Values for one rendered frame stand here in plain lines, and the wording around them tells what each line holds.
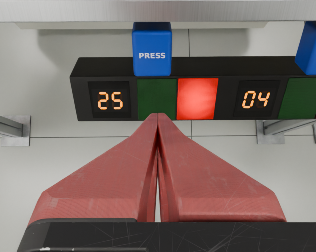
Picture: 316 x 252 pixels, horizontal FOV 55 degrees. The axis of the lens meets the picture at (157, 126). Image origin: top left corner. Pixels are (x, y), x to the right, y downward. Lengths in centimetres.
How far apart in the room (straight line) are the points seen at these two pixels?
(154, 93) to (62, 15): 9
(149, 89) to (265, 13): 9
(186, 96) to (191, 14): 8
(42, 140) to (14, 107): 13
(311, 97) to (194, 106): 9
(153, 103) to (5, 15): 11
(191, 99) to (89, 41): 78
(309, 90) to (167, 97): 11
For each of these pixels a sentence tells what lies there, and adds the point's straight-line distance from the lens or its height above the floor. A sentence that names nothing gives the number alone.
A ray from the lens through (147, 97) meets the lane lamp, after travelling 23.
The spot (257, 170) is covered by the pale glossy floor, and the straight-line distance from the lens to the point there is 93.
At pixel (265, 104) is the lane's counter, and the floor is 65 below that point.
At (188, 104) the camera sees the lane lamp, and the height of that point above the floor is 65.
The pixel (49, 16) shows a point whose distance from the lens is 18.
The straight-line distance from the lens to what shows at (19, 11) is 18.
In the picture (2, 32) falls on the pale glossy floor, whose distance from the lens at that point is 108.
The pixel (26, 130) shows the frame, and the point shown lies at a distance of 96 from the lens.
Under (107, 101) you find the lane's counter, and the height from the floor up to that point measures 66.
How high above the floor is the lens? 88
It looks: 81 degrees down
